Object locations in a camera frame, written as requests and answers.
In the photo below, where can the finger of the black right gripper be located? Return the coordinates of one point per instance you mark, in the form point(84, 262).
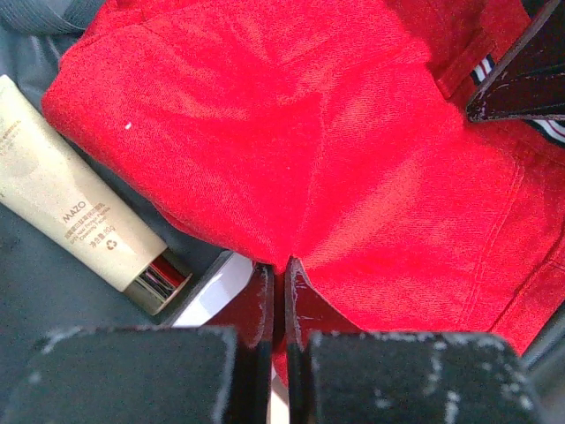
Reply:
point(528, 82)

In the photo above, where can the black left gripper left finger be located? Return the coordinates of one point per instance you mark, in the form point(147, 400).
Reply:
point(217, 373)

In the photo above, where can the red garment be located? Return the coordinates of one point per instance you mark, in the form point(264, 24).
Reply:
point(333, 132)

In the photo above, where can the tan cardboard piece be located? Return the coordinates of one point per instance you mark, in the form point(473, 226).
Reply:
point(45, 182)

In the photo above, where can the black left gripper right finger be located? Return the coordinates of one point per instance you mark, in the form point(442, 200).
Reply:
point(339, 373)

